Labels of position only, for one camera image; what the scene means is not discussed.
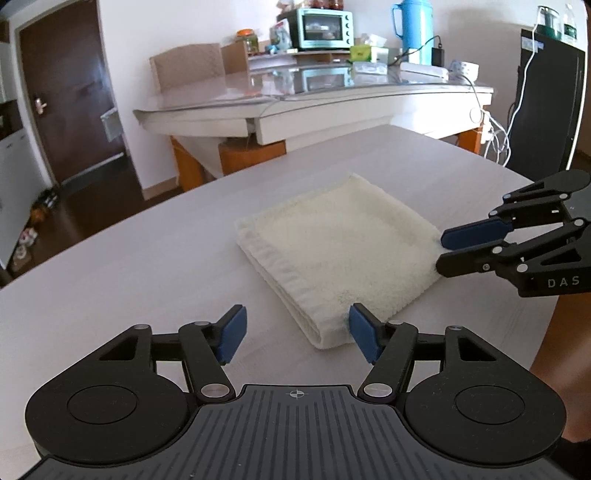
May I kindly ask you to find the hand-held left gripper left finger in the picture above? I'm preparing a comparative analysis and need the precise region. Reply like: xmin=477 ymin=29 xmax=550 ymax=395
xmin=96 ymin=304 xmax=247 ymax=404

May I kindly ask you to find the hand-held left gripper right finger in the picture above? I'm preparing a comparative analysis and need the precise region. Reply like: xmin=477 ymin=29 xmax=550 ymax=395
xmin=348 ymin=302 xmax=500 ymax=404

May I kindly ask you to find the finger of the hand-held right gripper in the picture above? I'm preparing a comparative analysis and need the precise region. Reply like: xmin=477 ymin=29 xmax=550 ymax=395
xmin=440 ymin=168 xmax=591 ymax=252
xmin=435 ymin=218 xmax=590 ymax=281

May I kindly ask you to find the cream towel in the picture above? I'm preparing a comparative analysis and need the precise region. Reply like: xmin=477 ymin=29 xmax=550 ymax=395
xmin=234 ymin=172 xmax=447 ymax=350

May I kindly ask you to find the person's right forearm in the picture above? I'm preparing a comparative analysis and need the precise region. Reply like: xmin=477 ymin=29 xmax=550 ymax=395
xmin=528 ymin=292 xmax=591 ymax=445

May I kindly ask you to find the black cabinet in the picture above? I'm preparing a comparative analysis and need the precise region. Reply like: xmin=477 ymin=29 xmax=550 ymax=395
xmin=505 ymin=27 xmax=587 ymax=182

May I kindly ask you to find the white socket adapter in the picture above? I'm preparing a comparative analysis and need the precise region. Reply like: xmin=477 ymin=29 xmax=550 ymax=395
xmin=448 ymin=59 xmax=479 ymax=80

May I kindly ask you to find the white power strip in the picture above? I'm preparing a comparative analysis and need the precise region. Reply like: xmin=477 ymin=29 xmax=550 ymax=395
xmin=399 ymin=62 xmax=450 ymax=80

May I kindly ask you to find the white glass-topped dining table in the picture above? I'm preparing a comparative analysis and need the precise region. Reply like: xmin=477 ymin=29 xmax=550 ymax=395
xmin=132 ymin=59 xmax=495 ymax=193

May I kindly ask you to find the blue thermos flask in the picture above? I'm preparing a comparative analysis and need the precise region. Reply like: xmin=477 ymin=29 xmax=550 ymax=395
xmin=392 ymin=0 xmax=437 ymax=66

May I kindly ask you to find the green tissue box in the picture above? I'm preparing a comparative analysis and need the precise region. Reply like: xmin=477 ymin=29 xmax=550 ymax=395
xmin=349 ymin=44 xmax=389 ymax=64

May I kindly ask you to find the glass pitcher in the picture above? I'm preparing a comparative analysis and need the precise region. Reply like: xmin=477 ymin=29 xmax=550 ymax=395
xmin=535 ymin=5 xmax=563 ymax=41

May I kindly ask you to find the row of shoes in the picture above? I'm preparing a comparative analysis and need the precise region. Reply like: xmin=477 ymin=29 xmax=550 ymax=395
xmin=13 ymin=186 xmax=62 ymax=274

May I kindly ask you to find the plastic water bottle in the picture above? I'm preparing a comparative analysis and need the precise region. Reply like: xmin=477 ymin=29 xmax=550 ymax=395
xmin=562 ymin=6 xmax=581 ymax=45

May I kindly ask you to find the teal toaster oven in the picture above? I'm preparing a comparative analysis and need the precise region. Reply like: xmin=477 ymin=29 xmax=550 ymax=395
xmin=295 ymin=7 xmax=355 ymax=51

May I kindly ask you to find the wooden desktop shelf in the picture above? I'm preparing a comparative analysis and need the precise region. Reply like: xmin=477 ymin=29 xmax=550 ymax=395
xmin=221 ymin=43 xmax=352 ymax=71

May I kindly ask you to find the cardboard box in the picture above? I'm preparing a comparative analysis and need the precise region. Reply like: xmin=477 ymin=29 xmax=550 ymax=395
xmin=148 ymin=42 xmax=227 ymax=93

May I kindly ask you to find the printed snack bag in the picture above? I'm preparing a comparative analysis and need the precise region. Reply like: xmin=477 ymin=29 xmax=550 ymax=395
xmin=270 ymin=21 xmax=293 ymax=51

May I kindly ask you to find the dark brown door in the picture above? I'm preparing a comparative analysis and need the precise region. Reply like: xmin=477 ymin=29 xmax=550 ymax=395
xmin=13 ymin=0 xmax=145 ymax=205

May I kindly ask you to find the orange-lidded glass jar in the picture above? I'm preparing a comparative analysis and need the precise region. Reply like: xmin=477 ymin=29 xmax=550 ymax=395
xmin=236 ymin=28 xmax=259 ymax=55

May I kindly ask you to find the white cable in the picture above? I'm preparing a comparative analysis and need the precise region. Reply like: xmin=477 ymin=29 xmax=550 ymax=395
xmin=468 ymin=78 xmax=512 ymax=165

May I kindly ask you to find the black cable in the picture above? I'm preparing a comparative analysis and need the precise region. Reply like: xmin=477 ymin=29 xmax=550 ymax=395
xmin=387 ymin=35 xmax=443 ymax=66

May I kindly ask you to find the white wall box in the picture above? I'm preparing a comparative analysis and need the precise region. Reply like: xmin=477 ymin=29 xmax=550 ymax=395
xmin=100 ymin=108 xmax=122 ymax=145

